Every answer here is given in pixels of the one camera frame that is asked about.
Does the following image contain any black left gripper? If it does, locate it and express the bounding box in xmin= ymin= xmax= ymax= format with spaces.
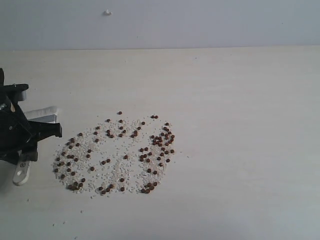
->
xmin=0 ymin=69 xmax=62 ymax=165

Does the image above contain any white paint brush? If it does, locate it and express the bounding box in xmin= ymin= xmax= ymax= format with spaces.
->
xmin=12 ymin=106 xmax=58 ymax=186

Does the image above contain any pile of grains and pellets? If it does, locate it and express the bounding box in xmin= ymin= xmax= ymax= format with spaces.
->
xmin=51 ymin=111 xmax=184 ymax=198

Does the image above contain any small white wall hook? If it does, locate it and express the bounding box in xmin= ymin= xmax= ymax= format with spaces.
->
xmin=103 ymin=9 xmax=113 ymax=16

